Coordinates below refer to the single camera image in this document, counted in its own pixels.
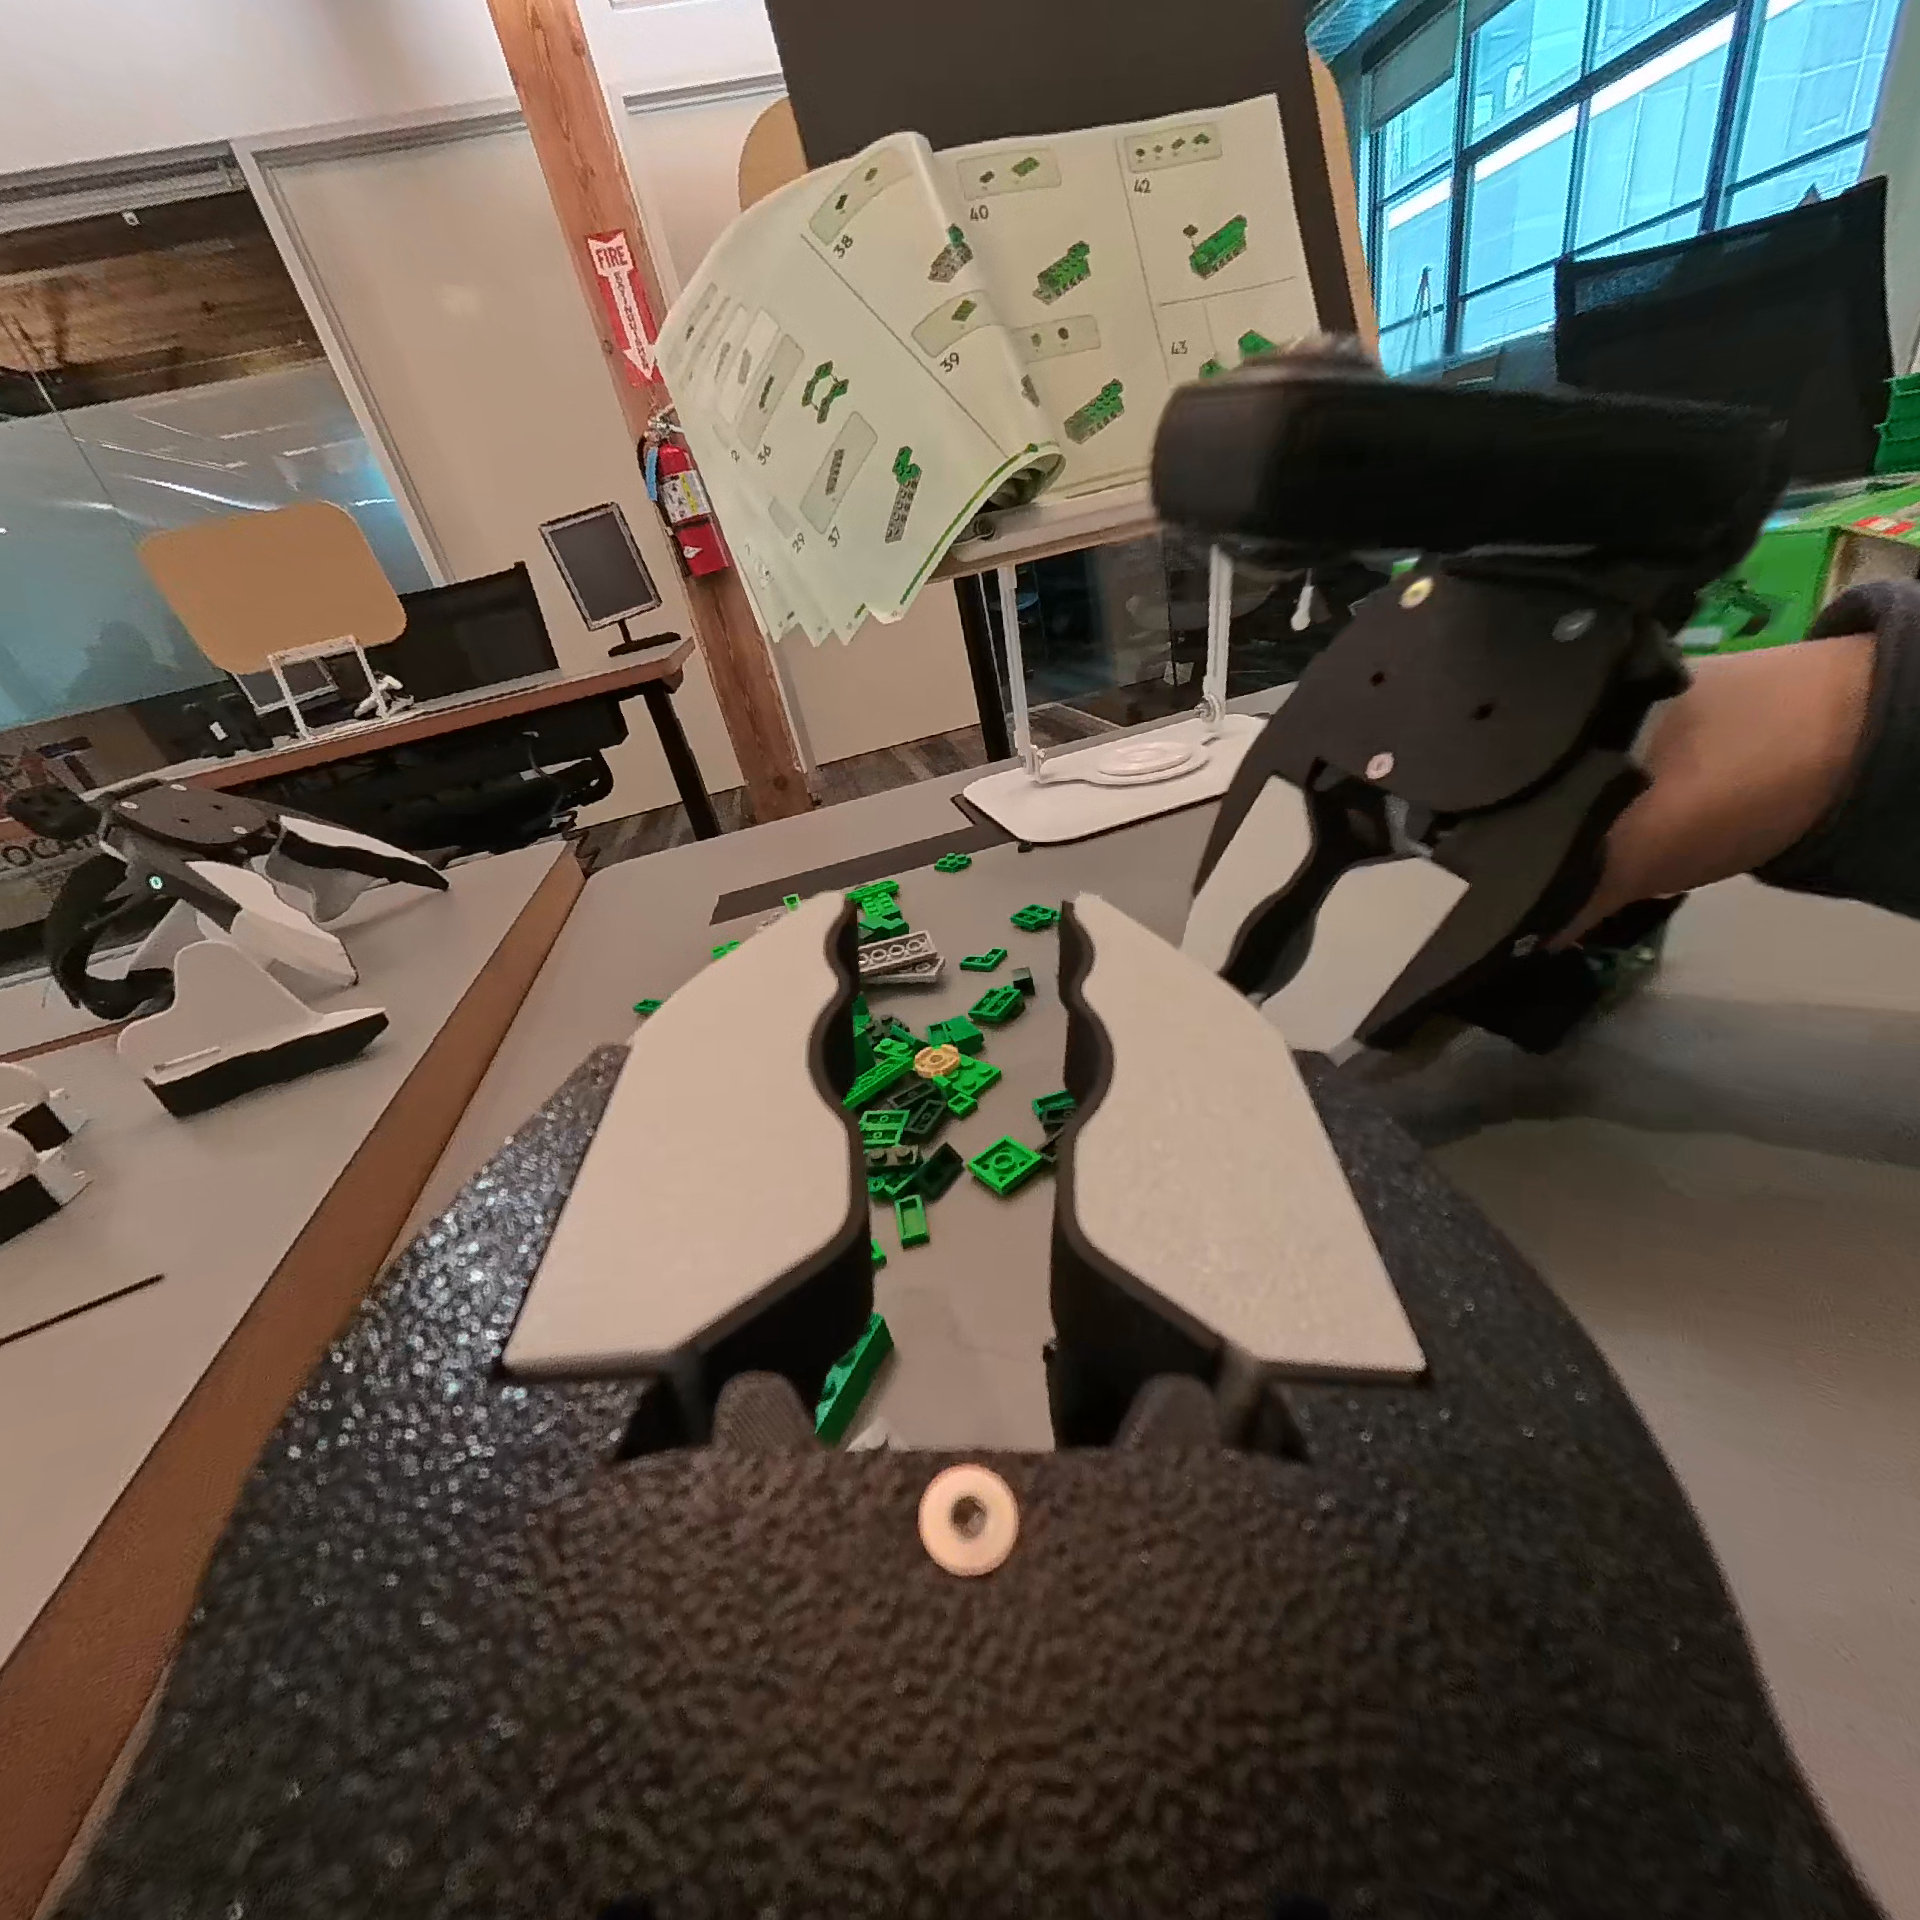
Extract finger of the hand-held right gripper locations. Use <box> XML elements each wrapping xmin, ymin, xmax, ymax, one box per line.
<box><xmin>1182</xmin><ymin>768</ymin><xmax>1397</xmax><ymax>1000</ymax></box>
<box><xmin>1230</xmin><ymin>855</ymin><xmax>1474</xmax><ymax>1057</ymax></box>

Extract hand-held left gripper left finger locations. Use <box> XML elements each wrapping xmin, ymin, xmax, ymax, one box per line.
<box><xmin>498</xmin><ymin>892</ymin><xmax>880</xmax><ymax>1401</ymax></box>

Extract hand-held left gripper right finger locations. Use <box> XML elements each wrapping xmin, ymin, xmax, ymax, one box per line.
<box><xmin>1047</xmin><ymin>892</ymin><xmax>1430</xmax><ymax>1403</ymax></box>

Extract pile of green toy bricks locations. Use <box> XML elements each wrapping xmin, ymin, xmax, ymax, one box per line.
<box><xmin>630</xmin><ymin>852</ymin><xmax>1088</xmax><ymax>1251</ymax></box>

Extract person's right forearm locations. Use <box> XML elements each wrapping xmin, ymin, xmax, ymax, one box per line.
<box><xmin>1750</xmin><ymin>577</ymin><xmax>1920</xmax><ymax>921</ymax></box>

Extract grey desk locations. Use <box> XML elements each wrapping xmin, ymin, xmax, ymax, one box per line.
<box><xmin>382</xmin><ymin>681</ymin><xmax>1920</xmax><ymax>1920</ymax></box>

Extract wooden side desk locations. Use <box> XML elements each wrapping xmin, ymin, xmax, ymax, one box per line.
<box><xmin>151</xmin><ymin>639</ymin><xmax>725</xmax><ymax>841</ymax></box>

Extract person's right hand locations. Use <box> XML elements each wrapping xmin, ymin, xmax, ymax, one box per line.
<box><xmin>1552</xmin><ymin>634</ymin><xmax>1880</xmax><ymax>953</ymax></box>

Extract white book stand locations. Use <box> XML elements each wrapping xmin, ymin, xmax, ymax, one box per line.
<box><xmin>930</xmin><ymin>496</ymin><xmax>1307</xmax><ymax>836</ymax></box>

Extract long green plate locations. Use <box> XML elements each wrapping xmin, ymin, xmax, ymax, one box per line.
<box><xmin>813</xmin><ymin>1310</ymin><xmax>896</xmax><ymax>1446</ymax></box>

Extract black tape strip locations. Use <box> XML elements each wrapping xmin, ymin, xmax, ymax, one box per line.
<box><xmin>709</xmin><ymin>882</ymin><xmax>968</xmax><ymax>928</ymax></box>

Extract green cardboard box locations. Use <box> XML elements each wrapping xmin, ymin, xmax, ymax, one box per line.
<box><xmin>1680</xmin><ymin>473</ymin><xmax>1920</xmax><ymax>656</ymax></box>

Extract black monitor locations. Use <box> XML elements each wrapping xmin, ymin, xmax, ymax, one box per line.
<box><xmin>1552</xmin><ymin>176</ymin><xmax>1894</xmax><ymax>490</ymax></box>

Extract white gripper dock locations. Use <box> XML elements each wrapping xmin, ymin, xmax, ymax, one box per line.
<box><xmin>116</xmin><ymin>896</ymin><xmax>394</xmax><ymax>1121</ymax></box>

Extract grey table wooden edge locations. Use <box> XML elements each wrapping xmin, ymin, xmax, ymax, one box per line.
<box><xmin>0</xmin><ymin>836</ymin><xmax>590</xmax><ymax>1920</ymax></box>

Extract large window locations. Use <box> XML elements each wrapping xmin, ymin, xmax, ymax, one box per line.
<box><xmin>1306</xmin><ymin>0</ymin><xmax>1920</xmax><ymax>380</ymax></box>

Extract black office chair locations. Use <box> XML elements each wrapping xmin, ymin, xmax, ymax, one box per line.
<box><xmin>367</xmin><ymin>562</ymin><xmax>629</xmax><ymax>849</ymax></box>

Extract spare black white gripper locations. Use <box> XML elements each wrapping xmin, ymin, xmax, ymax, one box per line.
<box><xmin>4</xmin><ymin>778</ymin><xmax>452</xmax><ymax>1025</ymax></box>

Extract small standing screen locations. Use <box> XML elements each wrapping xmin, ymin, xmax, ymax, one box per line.
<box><xmin>539</xmin><ymin>504</ymin><xmax>680</xmax><ymax>658</ymax></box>

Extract thin dark stick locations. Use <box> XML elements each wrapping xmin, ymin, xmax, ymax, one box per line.
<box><xmin>0</xmin><ymin>1275</ymin><xmax>164</xmax><ymax>1347</ymax></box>

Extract green building instruction booklet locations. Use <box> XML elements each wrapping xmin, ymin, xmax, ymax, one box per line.
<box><xmin>651</xmin><ymin>96</ymin><xmax>1326</xmax><ymax>649</ymax></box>

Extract clear acrylic stand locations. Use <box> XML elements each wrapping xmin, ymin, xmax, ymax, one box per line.
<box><xmin>267</xmin><ymin>634</ymin><xmax>414</xmax><ymax>740</ymax></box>

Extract white black dock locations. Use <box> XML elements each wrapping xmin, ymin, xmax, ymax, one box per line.
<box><xmin>0</xmin><ymin>1064</ymin><xmax>95</xmax><ymax>1249</ymax></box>

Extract red fire extinguisher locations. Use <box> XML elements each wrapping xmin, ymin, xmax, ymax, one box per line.
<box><xmin>637</xmin><ymin>407</ymin><xmax>734</xmax><ymax>578</ymax></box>

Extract tan rounded board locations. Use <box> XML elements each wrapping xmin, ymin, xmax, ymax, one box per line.
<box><xmin>136</xmin><ymin>499</ymin><xmax>410</xmax><ymax>678</ymax></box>

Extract black panel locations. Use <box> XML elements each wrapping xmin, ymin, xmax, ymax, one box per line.
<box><xmin>765</xmin><ymin>0</ymin><xmax>1360</xmax><ymax>496</ymax></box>

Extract red fire sign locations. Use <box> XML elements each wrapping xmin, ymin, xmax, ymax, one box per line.
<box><xmin>586</xmin><ymin>230</ymin><xmax>663</xmax><ymax>393</ymax></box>

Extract wooden post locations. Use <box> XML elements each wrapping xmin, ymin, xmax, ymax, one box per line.
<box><xmin>486</xmin><ymin>0</ymin><xmax>818</xmax><ymax>826</ymax></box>

